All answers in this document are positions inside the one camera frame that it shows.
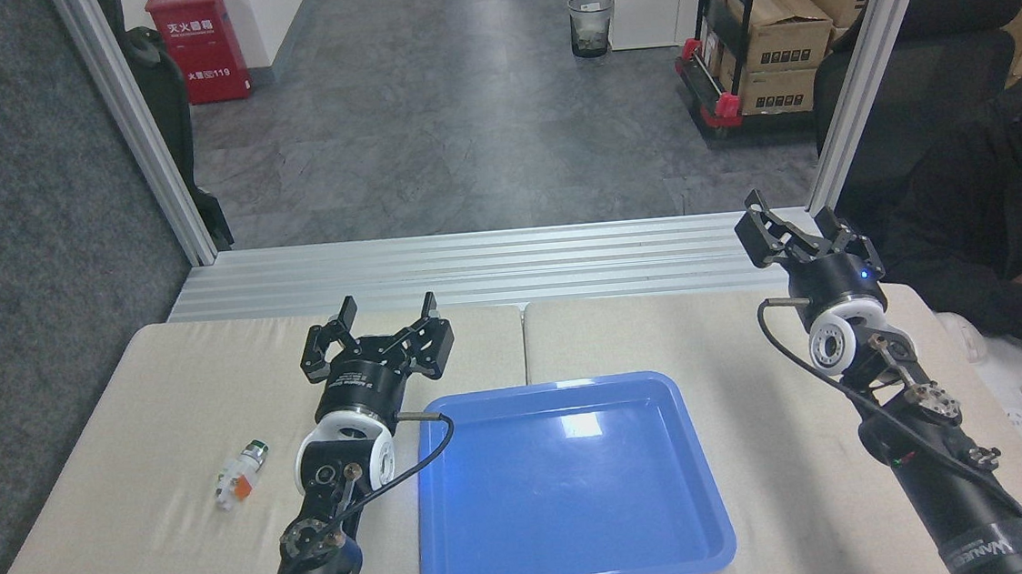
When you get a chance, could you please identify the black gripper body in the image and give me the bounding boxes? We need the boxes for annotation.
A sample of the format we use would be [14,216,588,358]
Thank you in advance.
[310,349,414,425]
[786,247,889,326]

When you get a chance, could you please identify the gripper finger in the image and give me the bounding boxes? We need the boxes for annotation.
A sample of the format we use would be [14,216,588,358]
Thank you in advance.
[296,296,366,385]
[813,201,887,287]
[733,186,826,271]
[373,290,458,385]

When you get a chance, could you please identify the white switch part green tip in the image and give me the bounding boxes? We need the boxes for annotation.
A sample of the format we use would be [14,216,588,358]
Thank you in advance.
[211,439,275,512]

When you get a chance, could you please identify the blue plastic tray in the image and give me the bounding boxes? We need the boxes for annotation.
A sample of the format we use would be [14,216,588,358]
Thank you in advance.
[405,364,741,574]

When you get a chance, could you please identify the black shelf cart red corners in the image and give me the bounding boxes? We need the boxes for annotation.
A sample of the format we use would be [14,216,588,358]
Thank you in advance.
[669,0,821,143]

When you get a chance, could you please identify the person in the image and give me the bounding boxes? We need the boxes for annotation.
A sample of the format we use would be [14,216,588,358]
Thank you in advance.
[865,65,1022,386]

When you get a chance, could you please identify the white computer mouse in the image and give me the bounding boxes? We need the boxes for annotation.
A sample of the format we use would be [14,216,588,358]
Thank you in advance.
[936,308,991,367]

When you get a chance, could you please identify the small flat cardboard box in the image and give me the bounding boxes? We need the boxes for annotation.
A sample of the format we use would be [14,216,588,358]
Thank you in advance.
[735,66,823,117]

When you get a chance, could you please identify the black office chair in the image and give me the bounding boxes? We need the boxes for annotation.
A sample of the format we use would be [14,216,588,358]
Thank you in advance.
[804,0,1022,247]

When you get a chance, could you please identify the cardboard box with open flaps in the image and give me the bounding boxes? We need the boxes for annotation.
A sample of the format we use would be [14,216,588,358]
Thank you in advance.
[728,0,838,76]

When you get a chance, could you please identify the mesh waste bin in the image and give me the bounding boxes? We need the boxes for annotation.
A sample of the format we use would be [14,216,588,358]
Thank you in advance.
[567,0,619,62]

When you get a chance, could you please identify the red fire extinguisher box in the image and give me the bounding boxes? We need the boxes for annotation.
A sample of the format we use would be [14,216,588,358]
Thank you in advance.
[145,0,255,110]

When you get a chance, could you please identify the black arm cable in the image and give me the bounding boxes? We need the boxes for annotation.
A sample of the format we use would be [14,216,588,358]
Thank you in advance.
[332,408,462,522]
[756,278,1022,545]

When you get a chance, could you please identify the silver aluminium rail platform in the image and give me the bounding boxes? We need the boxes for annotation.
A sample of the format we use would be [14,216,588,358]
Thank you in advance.
[162,204,827,338]

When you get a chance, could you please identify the silver aluminium post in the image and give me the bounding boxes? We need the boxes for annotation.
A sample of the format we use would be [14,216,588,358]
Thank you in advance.
[51,0,221,277]
[790,0,958,216]

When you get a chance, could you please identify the black chair behind post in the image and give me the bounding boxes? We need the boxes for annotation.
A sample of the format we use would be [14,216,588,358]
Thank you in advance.
[95,0,236,261]

